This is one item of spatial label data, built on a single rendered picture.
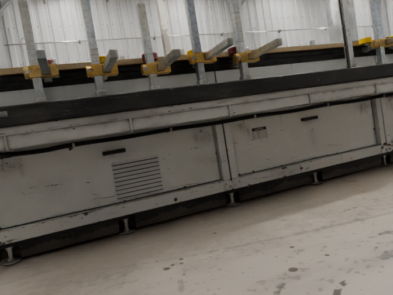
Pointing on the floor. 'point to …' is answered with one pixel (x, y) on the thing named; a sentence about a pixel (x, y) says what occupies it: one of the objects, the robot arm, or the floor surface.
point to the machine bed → (181, 154)
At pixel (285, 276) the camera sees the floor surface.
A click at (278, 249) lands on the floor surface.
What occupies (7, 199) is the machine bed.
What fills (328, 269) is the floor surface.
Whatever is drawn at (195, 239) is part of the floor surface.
